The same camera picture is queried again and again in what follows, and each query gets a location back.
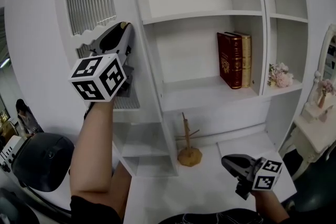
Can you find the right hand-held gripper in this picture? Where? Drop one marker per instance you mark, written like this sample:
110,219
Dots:
266,175

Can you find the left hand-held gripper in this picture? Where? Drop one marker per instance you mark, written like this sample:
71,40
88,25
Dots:
97,78

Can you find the person's left forearm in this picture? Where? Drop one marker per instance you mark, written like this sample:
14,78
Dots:
92,152

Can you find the person's right forearm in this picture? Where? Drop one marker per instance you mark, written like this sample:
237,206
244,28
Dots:
270,207

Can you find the white table top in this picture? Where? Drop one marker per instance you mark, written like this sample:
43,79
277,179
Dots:
210,191

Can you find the white flat board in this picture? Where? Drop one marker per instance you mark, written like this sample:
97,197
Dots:
244,148

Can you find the wooden mug tree stand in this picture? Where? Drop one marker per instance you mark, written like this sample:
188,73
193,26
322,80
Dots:
189,157

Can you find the white ornate dressing table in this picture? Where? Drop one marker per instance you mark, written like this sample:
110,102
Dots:
309,136

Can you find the pink flower bouquet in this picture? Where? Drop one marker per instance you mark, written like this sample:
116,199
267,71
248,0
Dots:
279,76

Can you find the gold hardcover book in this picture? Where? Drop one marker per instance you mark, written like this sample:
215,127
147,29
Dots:
246,60

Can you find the red hardcover book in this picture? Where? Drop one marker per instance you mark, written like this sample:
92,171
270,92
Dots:
228,60

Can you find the pink flowers in vase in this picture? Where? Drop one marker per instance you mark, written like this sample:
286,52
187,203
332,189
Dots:
325,86

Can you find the white framed oval mirror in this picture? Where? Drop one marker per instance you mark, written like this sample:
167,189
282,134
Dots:
329,60

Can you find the brown box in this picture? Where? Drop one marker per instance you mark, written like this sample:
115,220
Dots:
6,128

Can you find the white slotted machine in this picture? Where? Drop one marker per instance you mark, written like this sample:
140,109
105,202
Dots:
10,152

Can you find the person's black printed t-shirt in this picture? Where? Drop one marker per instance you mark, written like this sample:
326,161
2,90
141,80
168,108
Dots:
92,211

